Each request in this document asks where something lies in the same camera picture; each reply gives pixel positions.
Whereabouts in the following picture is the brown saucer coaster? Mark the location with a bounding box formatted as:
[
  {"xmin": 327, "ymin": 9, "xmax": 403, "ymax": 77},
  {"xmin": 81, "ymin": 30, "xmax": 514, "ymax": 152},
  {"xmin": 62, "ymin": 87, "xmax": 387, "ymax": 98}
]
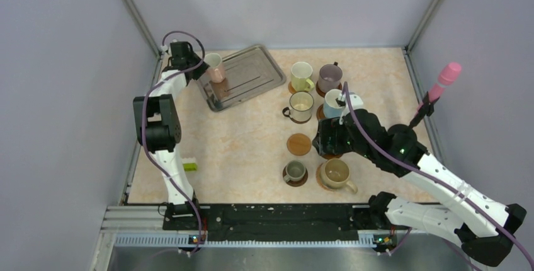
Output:
[
  {"xmin": 321, "ymin": 154, "xmax": 343, "ymax": 160},
  {"xmin": 315, "ymin": 105, "xmax": 327, "ymax": 122},
  {"xmin": 315, "ymin": 82, "xmax": 343, "ymax": 97}
]

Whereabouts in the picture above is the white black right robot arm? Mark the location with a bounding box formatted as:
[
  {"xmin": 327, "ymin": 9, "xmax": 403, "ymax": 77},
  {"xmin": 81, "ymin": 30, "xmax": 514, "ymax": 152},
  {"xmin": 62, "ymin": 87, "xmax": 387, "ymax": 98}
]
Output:
[{"xmin": 339, "ymin": 107, "xmax": 533, "ymax": 267}]

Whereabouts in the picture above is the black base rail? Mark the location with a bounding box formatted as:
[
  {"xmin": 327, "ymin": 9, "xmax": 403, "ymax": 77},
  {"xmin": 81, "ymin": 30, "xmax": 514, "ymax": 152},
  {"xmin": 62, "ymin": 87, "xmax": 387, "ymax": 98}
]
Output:
[{"xmin": 99, "ymin": 203, "xmax": 418, "ymax": 249}]

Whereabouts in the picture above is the mauve mug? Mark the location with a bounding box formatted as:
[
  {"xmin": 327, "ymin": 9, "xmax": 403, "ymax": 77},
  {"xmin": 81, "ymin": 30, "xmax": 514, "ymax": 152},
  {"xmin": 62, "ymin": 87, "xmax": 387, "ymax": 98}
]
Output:
[{"xmin": 317, "ymin": 62, "xmax": 343, "ymax": 93}]

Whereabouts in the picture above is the metal serving tray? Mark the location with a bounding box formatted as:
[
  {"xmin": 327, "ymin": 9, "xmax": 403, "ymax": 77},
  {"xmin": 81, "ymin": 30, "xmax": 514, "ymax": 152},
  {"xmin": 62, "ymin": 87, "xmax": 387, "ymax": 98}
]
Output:
[{"xmin": 196, "ymin": 45, "xmax": 287, "ymax": 112}]

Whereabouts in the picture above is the beige mug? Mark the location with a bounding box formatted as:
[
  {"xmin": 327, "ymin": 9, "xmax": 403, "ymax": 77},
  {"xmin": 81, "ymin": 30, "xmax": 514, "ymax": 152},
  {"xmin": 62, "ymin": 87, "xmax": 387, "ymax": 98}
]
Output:
[{"xmin": 282, "ymin": 92, "xmax": 314, "ymax": 121}]

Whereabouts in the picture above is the light bamboo coaster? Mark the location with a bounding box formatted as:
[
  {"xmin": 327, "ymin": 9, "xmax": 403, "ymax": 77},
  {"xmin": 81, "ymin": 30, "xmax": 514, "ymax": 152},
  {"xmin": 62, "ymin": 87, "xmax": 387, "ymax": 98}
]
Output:
[
  {"xmin": 287, "ymin": 133, "xmax": 312, "ymax": 156},
  {"xmin": 288, "ymin": 83, "xmax": 308, "ymax": 95}
]

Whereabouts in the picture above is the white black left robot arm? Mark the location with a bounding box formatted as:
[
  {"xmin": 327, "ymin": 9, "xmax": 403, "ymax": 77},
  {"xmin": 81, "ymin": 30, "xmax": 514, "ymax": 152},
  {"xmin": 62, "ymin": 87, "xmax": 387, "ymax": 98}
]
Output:
[{"xmin": 133, "ymin": 40, "xmax": 207, "ymax": 229}]

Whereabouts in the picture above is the dark green mug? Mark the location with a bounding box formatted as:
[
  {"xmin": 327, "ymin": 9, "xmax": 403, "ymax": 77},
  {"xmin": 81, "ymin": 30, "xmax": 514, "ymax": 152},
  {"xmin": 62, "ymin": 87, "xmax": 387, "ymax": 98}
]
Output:
[{"xmin": 312, "ymin": 117, "xmax": 351, "ymax": 156}]

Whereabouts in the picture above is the tan mug with handle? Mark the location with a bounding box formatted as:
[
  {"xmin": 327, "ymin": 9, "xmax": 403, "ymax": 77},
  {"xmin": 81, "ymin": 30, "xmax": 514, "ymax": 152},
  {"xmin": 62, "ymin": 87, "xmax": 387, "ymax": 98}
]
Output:
[{"xmin": 321, "ymin": 158, "xmax": 358, "ymax": 194}]

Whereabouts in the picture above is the pale yellow mug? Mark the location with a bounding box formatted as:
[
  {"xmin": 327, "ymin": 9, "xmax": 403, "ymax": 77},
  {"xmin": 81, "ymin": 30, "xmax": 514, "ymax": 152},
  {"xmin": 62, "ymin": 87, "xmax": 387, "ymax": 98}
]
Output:
[{"xmin": 290, "ymin": 61, "xmax": 315, "ymax": 92}]

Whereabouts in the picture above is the white mug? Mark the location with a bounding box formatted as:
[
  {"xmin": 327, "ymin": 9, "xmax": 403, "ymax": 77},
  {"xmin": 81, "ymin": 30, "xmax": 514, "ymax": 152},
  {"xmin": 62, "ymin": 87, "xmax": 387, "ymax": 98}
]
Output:
[{"xmin": 204, "ymin": 53, "xmax": 226, "ymax": 83}]

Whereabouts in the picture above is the dark walnut coaster front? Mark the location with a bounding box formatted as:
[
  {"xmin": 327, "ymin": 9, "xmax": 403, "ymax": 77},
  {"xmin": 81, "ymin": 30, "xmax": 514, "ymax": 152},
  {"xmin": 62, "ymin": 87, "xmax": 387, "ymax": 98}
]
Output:
[{"xmin": 282, "ymin": 165, "xmax": 309, "ymax": 187}]

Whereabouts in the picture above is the light blue mug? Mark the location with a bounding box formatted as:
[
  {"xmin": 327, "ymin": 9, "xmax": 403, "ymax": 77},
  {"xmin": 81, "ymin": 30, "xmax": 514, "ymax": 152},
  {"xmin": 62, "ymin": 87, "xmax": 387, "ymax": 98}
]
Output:
[{"xmin": 323, "ymin": 89, "xmax": 344, "ymax": 118}]

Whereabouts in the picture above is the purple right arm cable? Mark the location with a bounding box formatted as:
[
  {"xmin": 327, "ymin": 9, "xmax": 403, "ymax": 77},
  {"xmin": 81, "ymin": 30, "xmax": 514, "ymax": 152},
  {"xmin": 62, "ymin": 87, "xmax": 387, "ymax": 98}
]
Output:
[{"xmin": 341, "ymin": 81, "xmax": 534, "ymax": 271}]

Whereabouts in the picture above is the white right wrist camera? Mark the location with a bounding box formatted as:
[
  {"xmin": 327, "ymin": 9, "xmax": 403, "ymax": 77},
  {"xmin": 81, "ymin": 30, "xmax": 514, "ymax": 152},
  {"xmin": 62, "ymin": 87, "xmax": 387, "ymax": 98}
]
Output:
[{"xmin": 336, "ymin": 92, "xmax": 364, "ymax": 114}]

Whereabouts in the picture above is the dark walnut coaster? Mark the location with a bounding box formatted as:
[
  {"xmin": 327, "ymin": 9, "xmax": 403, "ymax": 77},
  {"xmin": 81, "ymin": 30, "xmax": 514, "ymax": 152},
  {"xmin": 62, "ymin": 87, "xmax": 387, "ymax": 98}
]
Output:
[
  {"xmin": 289, "ymin": 117, "xmax": 311, "ymax": 124},
  {"xmin": 282, "ymin": 165, "xmax": 309, "ymax": 187}
]

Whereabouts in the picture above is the small grey-green cup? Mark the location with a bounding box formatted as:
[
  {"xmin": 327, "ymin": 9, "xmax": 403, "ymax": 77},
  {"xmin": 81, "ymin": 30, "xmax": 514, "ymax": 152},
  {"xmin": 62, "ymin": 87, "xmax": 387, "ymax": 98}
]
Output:
[{"xmin": 283, "ymin": 160, "xmax": 307, "ymax": 183}]

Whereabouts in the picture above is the pink microphone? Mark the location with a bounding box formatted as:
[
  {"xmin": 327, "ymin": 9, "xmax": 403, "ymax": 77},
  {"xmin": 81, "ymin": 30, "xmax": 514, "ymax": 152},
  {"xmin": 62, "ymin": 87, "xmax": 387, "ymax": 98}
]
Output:
[{"xmin": 423, "ymin": 62, "xmax": 462, "ymax": 103}]

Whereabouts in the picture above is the woven rattan coaster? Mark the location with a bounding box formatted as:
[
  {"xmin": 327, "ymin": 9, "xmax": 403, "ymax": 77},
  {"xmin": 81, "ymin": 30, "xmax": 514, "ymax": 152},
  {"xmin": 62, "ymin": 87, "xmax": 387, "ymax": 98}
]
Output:
[{"xmin": 315, "ymin": 162, "xmax": 337, "ymax": 192}]

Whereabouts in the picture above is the green white block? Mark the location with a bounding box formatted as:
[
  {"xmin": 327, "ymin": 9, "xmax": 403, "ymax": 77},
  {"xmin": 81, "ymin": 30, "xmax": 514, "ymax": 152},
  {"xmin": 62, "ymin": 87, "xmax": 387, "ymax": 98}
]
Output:
[{"xmin": 182, "ymin": 158, "xmax": 198, "ymax": 172}]

